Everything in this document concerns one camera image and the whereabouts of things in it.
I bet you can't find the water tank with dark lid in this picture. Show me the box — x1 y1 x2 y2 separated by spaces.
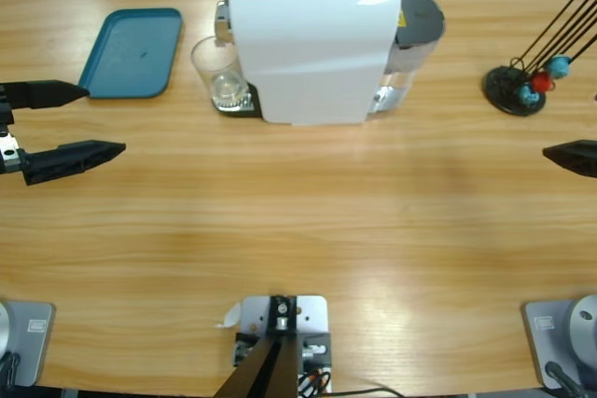
368 0 447 115

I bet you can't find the chrome slotted drip tray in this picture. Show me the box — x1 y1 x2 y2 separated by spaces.
212 83 262 118

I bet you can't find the white mount plate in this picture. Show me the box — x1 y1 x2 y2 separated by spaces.
235 294 333 394

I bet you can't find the red coffee capsule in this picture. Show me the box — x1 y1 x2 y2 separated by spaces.
531 71 555 94

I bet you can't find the black clamp bracket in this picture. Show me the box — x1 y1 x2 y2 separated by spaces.
231 331 333 370

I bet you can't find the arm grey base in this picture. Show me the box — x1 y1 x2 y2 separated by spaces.
0 299 56 388
521 294 597 390

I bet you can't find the teal plastic tray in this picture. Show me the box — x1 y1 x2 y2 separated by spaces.
76 7 184 101

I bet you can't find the black capsule holder with rods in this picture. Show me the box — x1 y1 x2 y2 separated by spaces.
482 0 597 117

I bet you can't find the teal coffee capsule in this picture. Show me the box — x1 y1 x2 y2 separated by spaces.
518 85 546 105
544 55 571 80

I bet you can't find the clear drinking glass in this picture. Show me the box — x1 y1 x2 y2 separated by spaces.
189 35 253 108

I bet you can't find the white capsule coffee machine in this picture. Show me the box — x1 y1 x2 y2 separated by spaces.
212 0 405 128

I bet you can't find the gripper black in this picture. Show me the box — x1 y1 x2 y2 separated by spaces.
0 79 127 186

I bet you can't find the black base cable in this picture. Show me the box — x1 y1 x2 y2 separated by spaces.
0 350 22 390
544 360 590 398

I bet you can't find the white paper tab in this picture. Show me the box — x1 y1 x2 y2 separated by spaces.
214 302 243 329

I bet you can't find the red orange wire bundle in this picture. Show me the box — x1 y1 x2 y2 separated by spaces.
298 367 333 397

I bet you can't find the black camera post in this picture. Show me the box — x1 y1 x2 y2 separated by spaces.
212 295 299 398

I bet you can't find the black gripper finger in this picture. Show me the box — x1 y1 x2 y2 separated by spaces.
542 139 597 179

